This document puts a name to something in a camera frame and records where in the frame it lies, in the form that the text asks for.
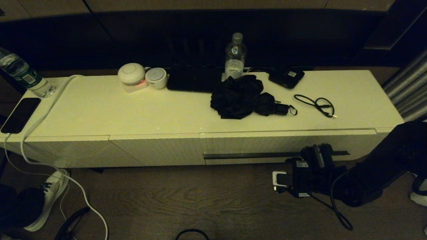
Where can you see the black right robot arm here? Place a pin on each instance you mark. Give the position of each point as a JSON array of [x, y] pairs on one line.
[[393, 156]]

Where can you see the black folding umbrella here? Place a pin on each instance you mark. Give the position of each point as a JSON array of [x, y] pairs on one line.
[[237, 96]]

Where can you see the small white round speaker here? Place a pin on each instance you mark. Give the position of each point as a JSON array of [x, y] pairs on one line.
[[156, 77]]

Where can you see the black flat set-top box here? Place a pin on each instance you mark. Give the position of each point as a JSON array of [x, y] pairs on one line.
[[193, 81]]

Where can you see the white low cabinet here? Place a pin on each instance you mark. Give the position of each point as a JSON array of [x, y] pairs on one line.
[[133, 113]]

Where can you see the white sneaker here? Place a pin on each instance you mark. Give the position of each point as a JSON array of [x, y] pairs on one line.
[[50, 190]]

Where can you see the clear water bottle grey cap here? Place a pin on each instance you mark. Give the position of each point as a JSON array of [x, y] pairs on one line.
[[235, 56]]

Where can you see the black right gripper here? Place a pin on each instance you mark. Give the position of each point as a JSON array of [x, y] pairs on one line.
[[317, 176]]

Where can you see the grey curtain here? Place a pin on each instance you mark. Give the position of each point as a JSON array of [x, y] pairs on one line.
[[410, 93]]

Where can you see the white drawer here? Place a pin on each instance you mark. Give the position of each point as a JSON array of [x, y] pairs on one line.
[[253, 143]]

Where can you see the water bottle green label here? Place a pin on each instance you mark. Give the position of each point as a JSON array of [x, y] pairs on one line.
[[23, 74]]

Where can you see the large white round lamp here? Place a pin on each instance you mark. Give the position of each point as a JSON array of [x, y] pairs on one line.
[[131, 73]]

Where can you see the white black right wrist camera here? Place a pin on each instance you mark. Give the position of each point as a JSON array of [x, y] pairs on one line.
[[283, 180]]

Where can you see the black smartphone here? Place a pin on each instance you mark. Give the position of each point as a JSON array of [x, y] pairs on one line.
[[20, 114]]

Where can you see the small black router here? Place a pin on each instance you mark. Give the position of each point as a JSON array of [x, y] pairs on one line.
[[286, 78]]

